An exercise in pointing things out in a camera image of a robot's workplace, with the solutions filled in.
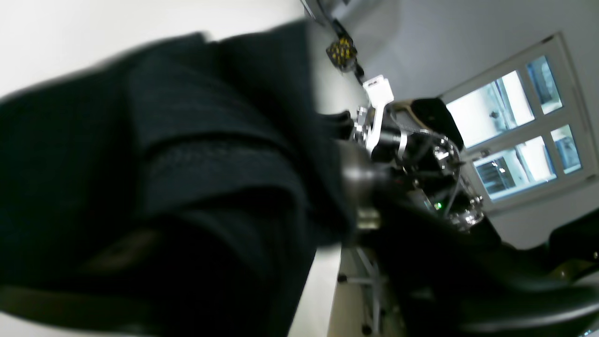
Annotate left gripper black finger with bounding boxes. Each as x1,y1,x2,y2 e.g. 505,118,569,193
342,141,598,337

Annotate white framed window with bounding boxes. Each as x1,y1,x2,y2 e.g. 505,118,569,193
440,33,598,213

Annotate black T-shirt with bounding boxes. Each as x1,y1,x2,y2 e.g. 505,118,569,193
0,21,356,337

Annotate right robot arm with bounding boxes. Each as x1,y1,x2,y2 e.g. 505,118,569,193
350,98,486,233

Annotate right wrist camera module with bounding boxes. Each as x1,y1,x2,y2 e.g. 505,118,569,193
362,75,395,108

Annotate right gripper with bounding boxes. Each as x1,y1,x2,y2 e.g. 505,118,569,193
351,105,403,160

